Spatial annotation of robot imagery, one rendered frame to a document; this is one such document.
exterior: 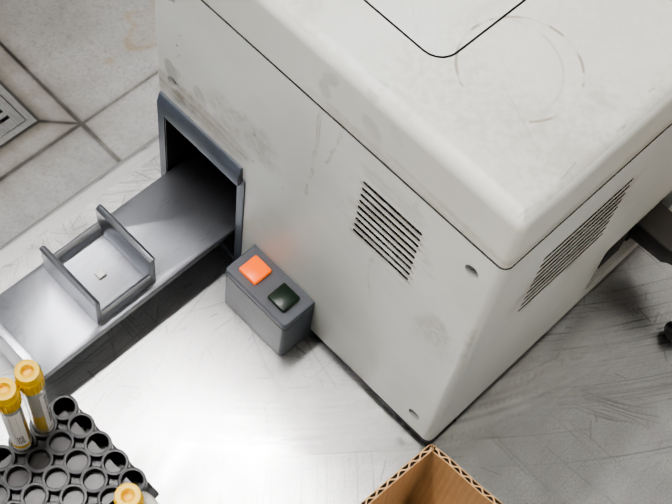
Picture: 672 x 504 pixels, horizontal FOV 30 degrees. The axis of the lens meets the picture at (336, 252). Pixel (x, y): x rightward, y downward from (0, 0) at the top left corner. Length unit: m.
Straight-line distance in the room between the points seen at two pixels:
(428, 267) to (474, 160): 0.10
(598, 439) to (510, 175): 0.33
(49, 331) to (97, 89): 1.25
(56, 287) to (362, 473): 0.24
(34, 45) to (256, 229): 1.33
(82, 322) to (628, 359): 0.39
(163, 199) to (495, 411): 0.28
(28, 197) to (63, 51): 0.28
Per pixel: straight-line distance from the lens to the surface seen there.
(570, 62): 0.66
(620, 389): 0.92
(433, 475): 0.73
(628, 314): 0.94
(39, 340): 0.85
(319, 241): 0.78
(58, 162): 2.00
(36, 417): 0.81
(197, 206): 0.89
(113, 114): 2.05
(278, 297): 0.84
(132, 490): 0.72
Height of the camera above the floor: 1.68
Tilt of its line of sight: 61 degrees down
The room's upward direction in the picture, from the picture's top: 11 degrees clockwise
